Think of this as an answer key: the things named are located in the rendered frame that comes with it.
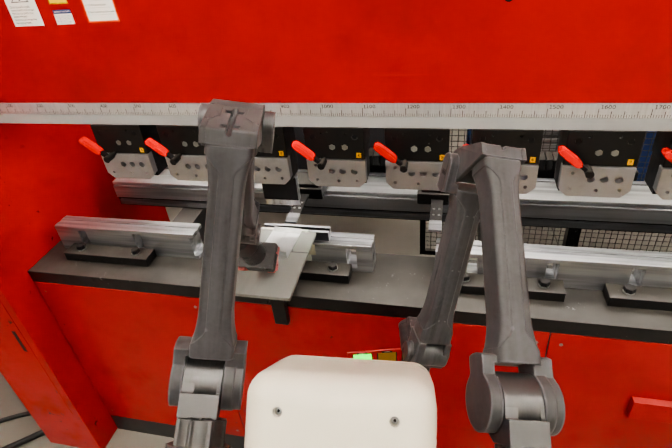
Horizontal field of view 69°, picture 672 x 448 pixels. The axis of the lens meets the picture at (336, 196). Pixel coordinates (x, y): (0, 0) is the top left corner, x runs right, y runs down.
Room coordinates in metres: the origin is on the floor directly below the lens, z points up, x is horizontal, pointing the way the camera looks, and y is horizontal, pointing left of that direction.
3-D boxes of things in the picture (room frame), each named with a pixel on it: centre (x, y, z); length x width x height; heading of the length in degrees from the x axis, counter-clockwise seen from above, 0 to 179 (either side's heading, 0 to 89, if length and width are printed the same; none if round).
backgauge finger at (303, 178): (1.31, 0.11, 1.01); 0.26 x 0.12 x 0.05; 164
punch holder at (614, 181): (0.95, -0.60, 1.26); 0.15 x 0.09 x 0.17; 74
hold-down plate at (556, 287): (0.94, -0.42, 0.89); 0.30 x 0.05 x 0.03; 74
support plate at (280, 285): (1.02, 0.19, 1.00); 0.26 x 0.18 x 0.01; 164
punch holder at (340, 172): (1.11, -0.02, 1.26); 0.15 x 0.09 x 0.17; 74
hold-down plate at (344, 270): (1.10, 0.13, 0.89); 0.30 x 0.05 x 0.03; 74
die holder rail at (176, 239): (1.31, 0.68, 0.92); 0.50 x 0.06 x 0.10; 74
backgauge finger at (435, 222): (1.20, -0.30, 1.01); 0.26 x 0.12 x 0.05; 164
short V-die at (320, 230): (1.16, 0.13, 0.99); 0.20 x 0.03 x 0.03; 74
